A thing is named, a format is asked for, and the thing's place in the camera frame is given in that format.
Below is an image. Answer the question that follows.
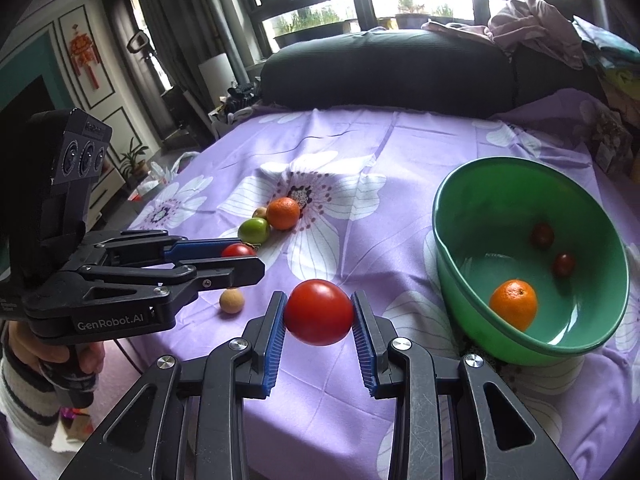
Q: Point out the cherry tomato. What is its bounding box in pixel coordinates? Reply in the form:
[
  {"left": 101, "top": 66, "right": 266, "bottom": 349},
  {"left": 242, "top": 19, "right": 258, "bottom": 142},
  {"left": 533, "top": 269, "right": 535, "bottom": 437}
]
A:
[
  {"left": 529, "top": 222, "right": 555, "bottom": 250},
  {"left": 220, "top": 243, "right": 257, "bottom": 258},
  {"left": 552, "top": 252, "right": 576, "bottom": 278}
]

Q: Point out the green round fruit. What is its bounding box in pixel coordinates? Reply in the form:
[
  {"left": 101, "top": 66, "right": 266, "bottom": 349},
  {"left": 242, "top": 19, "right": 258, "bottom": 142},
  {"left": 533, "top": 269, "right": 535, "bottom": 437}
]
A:
[{"left": 238, "top": 217, "right": 271, "bottom": 246}]

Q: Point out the large red tomato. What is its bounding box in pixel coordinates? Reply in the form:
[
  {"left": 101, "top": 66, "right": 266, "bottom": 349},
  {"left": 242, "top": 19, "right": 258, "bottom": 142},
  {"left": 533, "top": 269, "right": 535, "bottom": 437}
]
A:
[{"left": 283, "top": 278, "right": 354, "bottom": 346}]

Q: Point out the large orange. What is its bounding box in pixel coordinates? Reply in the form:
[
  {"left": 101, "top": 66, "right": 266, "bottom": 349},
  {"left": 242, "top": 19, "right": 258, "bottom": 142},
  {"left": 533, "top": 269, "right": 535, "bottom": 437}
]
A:
[{"left": 489, "top": 280, "right": 538, "bottom": 332}]

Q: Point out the left hand on handle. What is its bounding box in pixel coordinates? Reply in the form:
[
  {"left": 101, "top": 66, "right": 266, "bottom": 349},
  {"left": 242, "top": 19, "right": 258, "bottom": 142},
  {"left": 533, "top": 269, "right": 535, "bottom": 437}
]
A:
[{"left": 6, "top": 321, "right": 105, "bottom": 374}]

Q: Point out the tan round ball fruit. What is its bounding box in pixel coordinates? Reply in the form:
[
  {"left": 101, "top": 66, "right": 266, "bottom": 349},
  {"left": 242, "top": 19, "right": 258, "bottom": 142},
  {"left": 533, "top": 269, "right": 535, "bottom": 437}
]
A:
[{"left": 219, "top": 288, "right": 245, "bottom": 315}]

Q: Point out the small tan kumquat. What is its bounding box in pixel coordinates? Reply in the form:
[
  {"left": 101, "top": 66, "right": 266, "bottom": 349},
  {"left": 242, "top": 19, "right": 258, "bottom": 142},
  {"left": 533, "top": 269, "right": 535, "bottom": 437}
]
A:
[{"left": 252, "top": 207, "right": 267, "bottom": 219}]

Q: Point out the small orange tangerine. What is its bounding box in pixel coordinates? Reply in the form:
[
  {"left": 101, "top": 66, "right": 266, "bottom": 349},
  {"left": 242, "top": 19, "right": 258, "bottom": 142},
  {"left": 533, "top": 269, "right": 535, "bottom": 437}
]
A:
[{"left": 266, "top": 197, "right": 300, "bottom": 231}]

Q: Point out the potted plant on floor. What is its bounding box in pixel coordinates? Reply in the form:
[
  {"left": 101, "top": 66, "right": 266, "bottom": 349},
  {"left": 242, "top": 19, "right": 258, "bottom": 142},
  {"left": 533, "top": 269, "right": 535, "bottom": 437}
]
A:
[{"left": 120, "top": 138, "right": 149, "bottom": 179}]

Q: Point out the purple floral tablecloth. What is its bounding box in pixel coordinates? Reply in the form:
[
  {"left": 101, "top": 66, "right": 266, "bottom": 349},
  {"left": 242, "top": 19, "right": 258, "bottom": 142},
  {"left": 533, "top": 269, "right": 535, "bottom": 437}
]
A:
[{"left": 134, "top": 89, "right": 639, "bottom": 479}]

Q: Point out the white cylinder bin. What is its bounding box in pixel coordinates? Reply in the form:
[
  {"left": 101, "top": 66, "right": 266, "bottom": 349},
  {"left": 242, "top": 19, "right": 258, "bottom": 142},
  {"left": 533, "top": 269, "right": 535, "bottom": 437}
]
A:
[{"left": 198, "top": 53, "right": 236, "bottom": 106}]

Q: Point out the green plastic bowl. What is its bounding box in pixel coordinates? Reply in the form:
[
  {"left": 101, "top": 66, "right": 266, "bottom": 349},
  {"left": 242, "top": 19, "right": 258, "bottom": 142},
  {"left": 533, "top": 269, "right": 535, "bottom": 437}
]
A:
[{"left": 432, "top": 157, "right": 630, "bottom": 365}]

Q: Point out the red chinese knot decoration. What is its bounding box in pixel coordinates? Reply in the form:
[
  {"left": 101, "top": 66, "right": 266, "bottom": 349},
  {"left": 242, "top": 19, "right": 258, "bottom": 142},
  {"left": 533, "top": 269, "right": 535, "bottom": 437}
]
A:
[{"left": 68, "top": 30, "right": 101, "bottom": 90}]

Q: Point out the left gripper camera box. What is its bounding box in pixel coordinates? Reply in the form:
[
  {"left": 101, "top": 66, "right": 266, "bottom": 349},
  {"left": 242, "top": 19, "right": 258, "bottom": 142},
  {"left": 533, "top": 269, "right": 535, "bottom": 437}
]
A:
[{"left": 9, "top": 108, "right": 113, "bottom": 288}]

